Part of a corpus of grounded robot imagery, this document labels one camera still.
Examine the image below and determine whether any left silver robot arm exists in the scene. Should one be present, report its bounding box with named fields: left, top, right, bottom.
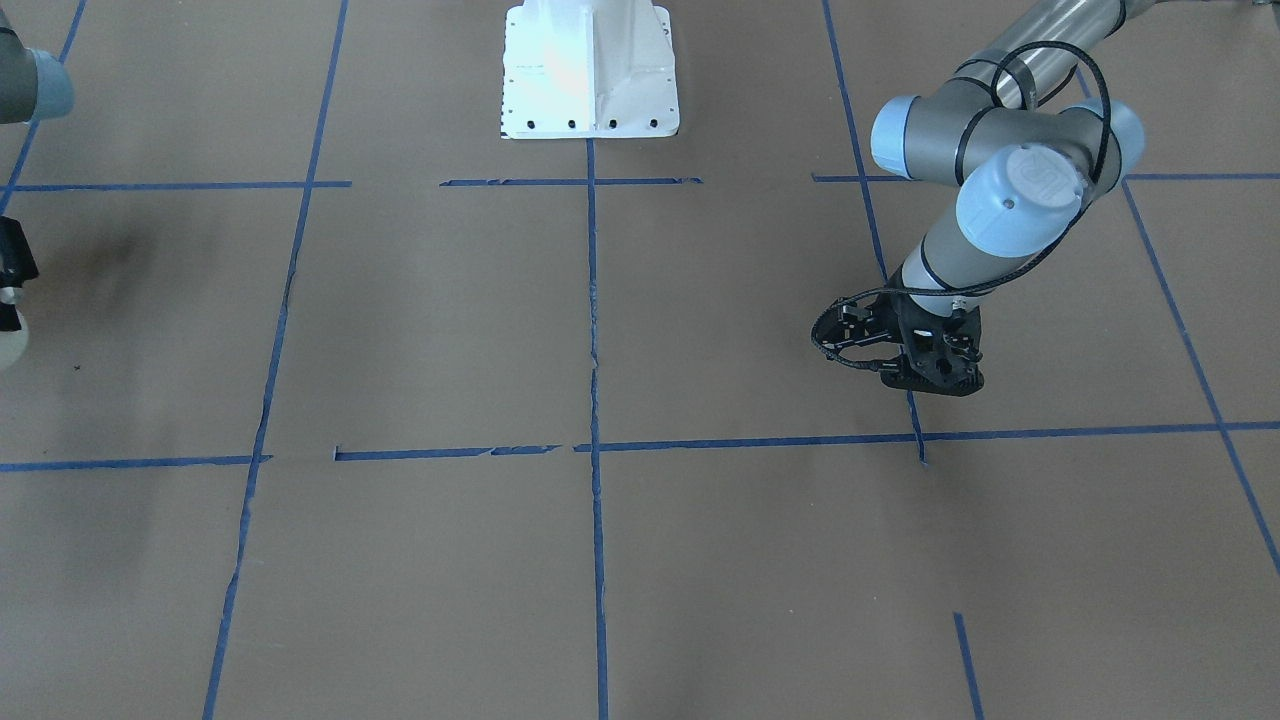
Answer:
left=870, top=1, right=1151, bottom=342

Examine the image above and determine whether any white ribbed mug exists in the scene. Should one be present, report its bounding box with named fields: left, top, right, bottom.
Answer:
left=0, top=325, right=29, bottom=372

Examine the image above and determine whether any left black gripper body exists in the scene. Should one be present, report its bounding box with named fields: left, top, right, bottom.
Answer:
left=879, top=288, right=983, bottom=341

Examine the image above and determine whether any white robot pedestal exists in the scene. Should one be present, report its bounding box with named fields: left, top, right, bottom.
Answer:
left=500, top=1, right=681, bottom=140

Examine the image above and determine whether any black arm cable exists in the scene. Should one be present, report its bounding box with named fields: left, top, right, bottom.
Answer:
left=950, top=42, right=1114, bottom=299

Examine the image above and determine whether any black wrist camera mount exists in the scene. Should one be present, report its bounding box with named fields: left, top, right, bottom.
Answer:
left=810, top=287, right=986, bottom=397

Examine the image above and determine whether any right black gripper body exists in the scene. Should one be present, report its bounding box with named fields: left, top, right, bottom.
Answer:
left=1, top=217, right=40, bottom=331

